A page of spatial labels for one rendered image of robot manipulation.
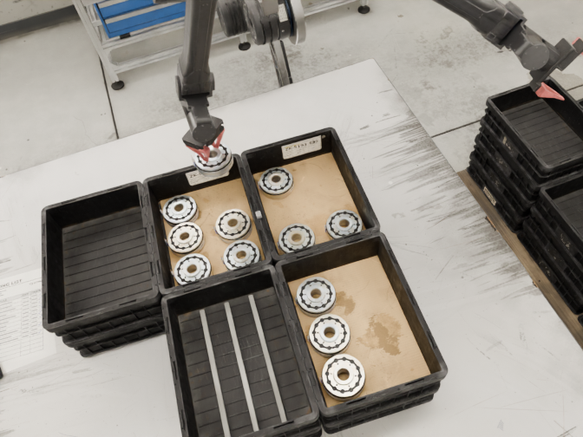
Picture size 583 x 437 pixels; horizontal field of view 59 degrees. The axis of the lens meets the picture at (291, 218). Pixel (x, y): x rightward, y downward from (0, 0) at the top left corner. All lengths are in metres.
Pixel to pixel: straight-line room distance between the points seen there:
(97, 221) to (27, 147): 1.71
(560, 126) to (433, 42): 1.31
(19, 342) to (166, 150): 0.80
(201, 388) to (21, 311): 0.69
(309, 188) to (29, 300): 0.93
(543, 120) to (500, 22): 1.11
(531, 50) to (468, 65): 2.06
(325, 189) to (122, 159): 0.80
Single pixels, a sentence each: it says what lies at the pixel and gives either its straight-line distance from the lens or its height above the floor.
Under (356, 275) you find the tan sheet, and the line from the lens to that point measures 1.41.
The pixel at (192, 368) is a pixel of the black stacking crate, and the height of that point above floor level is 0.83.
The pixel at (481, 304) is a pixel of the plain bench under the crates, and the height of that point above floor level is 0.70.
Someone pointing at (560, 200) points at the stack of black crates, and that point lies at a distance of 2.25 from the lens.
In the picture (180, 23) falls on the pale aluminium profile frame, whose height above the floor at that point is 0.30.
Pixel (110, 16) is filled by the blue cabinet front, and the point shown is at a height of 0.44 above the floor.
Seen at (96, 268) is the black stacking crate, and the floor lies 0.83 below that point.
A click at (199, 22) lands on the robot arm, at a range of 1.03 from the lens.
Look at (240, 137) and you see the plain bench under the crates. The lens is 1.92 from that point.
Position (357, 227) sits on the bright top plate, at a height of 0.86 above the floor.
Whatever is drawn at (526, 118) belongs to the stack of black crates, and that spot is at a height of 0.49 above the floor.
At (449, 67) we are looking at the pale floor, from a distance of 3.26.
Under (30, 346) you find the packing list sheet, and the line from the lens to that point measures 1.73.
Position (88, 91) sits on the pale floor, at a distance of 3.50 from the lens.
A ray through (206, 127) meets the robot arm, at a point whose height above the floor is 1.24.
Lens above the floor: 2.08
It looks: 56 degrees down
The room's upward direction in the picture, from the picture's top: 9 degrees counter-clockwise
